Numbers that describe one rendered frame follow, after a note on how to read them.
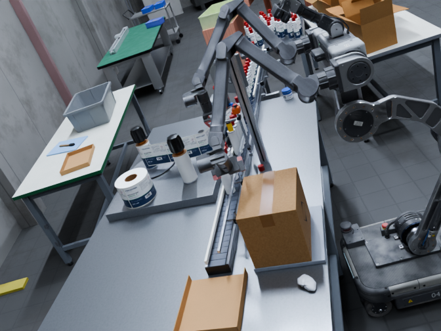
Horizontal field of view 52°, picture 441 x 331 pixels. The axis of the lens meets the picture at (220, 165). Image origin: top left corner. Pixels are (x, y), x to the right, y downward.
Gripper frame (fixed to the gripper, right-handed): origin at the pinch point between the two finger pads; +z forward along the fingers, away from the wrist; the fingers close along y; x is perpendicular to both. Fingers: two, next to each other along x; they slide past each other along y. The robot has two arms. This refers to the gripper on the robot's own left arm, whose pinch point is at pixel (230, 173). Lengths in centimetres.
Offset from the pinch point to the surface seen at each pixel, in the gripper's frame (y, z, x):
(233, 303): 13, 0, 53
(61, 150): 157, 147, -127
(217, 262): 17.4, 10.1, 33.6
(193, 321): 30, -2, 55
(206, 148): 18, 64, -45
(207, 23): 15, 353, -368
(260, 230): -6.3, -8.2, 30.0
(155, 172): 54, 70, -43
